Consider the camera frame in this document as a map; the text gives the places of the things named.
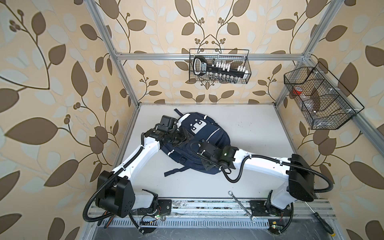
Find navy blue student backpack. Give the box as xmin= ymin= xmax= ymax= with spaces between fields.
xmin=162 ymin=109 xmax=231 ymax=177

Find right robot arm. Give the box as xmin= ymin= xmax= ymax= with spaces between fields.
xmin=193 ymin=142 xmax=334 ymax=215

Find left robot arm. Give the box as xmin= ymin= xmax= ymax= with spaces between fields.
xmin=83 ymin=116 xmax=193 ymax=234

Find silver combination wrench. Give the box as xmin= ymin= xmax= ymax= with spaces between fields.
xmin=228 ymin=191 xmax=257 ymax=224

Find black socket set holder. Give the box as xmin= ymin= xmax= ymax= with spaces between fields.
xmin=189 ymin=54 xmax=252 ymax=80

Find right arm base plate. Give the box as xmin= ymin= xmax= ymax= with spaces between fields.
xmin=250 ymin=200 xmax=293 ymax=218

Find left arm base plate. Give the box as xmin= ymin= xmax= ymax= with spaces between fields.
xmin=138 ymin=199 xmax=173 ymax=216

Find back wire basket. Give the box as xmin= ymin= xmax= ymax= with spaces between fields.
xmin=189 ymin=48 xmax=252 ymax=85

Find wire basket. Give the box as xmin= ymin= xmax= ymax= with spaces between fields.
xmin=189 ymin=48 xmax=252 ymax=85
xmin=284 ymin=62 xmax=365 ymax=130

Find orange handled pliers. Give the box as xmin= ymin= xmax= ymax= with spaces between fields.
xmin=97 ymin=215 xmax=115 ymax=229

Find right wire basket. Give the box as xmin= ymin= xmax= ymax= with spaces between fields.
xmin=284 ymin=62 xmax=365 ymax=130

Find black handled screwdriver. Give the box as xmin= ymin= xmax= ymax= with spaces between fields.
xmin=305 ymin=202 xmax=336 ymax=237

